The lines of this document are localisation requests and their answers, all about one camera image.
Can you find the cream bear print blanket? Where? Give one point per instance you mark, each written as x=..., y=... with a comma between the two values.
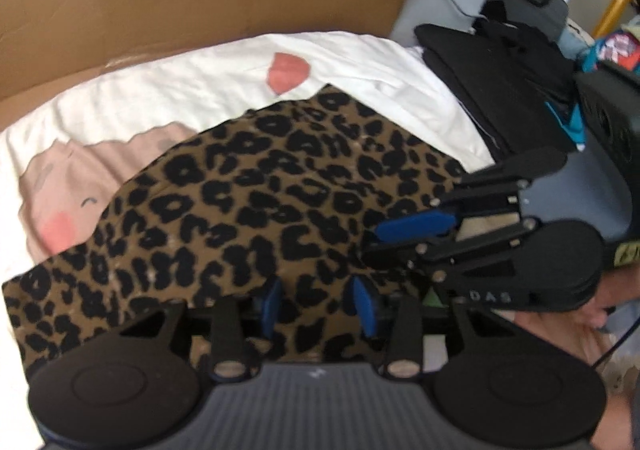
x=200, y=79

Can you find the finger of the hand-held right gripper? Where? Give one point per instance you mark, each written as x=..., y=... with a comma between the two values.
x=450, y=250
x=415, y=226

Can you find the black speaker box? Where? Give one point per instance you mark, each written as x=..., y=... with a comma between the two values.
x=610, y=129

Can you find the person's right hand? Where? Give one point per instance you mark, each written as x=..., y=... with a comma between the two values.
x=622, y=297

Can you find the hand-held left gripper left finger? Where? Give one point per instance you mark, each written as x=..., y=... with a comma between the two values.
x=270, y=305

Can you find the teal printed bag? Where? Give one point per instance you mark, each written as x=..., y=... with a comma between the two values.
x=570, y=122

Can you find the folded black clothes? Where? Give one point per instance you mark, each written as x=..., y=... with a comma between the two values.
x=490, y=79

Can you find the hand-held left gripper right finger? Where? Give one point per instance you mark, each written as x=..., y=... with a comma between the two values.
x=363, y=307

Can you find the yellow table leg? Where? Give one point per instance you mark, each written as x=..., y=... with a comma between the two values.
x=615, y=4

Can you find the leopard print pants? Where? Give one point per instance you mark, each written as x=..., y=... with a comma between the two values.
x=225, y=210

